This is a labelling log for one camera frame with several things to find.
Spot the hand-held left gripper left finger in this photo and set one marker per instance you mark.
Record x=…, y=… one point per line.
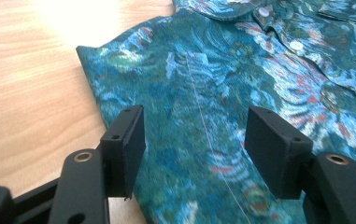
x=122, y=149

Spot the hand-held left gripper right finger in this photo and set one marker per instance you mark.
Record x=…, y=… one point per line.
x=275, y=149

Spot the teal floral shirt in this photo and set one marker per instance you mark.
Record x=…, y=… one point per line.
x=228, y=77

